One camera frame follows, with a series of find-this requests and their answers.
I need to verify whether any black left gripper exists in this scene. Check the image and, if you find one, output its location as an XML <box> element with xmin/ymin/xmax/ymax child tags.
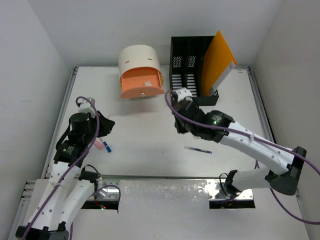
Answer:
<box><xmin>83</xmin><ymin>110</ymin><xmax>114</xmax><ymax>144</ymax></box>

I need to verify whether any blue gel pen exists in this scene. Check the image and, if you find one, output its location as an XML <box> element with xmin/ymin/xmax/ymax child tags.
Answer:
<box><xmin>184</xmin><ymin>145</ymin><xmax>212</xmax><ymax>154</ymax></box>

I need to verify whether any pink top drawer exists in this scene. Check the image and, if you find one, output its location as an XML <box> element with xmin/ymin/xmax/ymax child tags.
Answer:
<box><xmin>120</xmin><ymin>67</ymin><xmax>165</xmax><ymax>99</ymax></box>

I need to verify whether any black mesh file organizer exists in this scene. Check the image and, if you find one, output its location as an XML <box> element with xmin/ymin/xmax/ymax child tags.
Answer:
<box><xmin>169</xmin><ymin>36</ymin><xmax>219</xmax><ymax>106</ymax></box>

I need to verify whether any orange notebook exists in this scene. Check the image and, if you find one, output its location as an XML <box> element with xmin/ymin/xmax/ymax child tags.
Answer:
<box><xmin>201</xmin><ymin>30</ymin><xmax>237</xmax><ymax>97</ymax></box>

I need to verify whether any cream round drawer cabinet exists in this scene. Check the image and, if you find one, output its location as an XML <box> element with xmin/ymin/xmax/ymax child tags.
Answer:
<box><xmin>118</xmin><ymin>44</ymin><xmax>162</xmax><ymax>85</ymax></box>

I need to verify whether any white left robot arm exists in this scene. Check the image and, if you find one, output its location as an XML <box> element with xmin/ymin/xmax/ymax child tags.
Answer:
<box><xmin>15</xmin><ymin>110</ymin><xmax>115</xmax><ymax>240</ymax></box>

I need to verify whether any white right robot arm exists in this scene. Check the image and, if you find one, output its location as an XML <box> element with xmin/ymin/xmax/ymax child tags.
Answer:
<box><xmin>173</xmin><ymin>97</ymin><xmax>307</xmax><ymax>198</ymax></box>

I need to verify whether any pink eraser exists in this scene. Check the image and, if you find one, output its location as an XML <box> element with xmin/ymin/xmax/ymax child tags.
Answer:
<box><xmin>93</xmin><ymin>139</ymin><xmax>104</xmax><ymax>150</ymax></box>

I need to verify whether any white blue marker pen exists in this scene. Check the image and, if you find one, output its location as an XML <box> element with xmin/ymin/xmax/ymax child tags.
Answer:
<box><xmin>102</xmin><ymin>141</ymin><xmax>112</xmax><ymax>153</ymax></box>

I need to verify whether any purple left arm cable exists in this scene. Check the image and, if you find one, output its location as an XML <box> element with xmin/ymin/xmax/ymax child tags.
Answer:
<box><xmin>21</xmin><ymin>96</ymin><xmax>121</xmax><ymax>240</ymax></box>

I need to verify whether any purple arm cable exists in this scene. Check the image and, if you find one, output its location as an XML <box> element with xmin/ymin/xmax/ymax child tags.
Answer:
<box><xmin>21</xmin><ymin>96</ymin><xmax>121</xmax><ymax>240</ymax></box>
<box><xmin>164</xmin><ymin>89</ymin><xmax>320</xmax><ymax>225</ymax></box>

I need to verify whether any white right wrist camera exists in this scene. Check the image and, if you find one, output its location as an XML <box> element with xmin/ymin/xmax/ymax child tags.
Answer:
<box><xmin>175</xmin><ymin>87</ymin><xmax>193</xmax><ymax>103</ymax></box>

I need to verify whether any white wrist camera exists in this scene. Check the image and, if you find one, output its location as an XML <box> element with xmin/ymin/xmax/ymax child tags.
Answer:
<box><xmin>78</xmin><ymin>100</ymin><xmax>96</xmax><ymax>117</ymax></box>
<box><xmin>175</xmin><ymin>87</ymin><xmax>193</xmax><ymax>103</ymax></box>

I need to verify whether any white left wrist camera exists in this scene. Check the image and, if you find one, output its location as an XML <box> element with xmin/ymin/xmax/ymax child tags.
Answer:
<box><xmin>78</xmin><ymin>100</ymin><xmax>96</xmax><ymax>117</ymax></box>

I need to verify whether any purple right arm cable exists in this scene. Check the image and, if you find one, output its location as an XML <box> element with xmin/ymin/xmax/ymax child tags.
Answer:
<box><xmin>164</xmin><ymin>89</ymin><xmax>320</xmax><ymax>225</ymax></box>

